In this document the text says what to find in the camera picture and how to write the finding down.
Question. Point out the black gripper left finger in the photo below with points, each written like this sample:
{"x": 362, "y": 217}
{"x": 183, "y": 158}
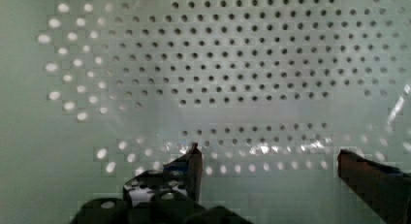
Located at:
{"x": 183, "y": 175}

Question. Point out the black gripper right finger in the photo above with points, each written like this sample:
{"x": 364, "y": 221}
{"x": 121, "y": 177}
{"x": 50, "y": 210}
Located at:
{"x": 385, "y": 189}

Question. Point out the green plastic strainer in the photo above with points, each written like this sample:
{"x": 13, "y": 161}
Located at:
{"x": 95, "y": 92}

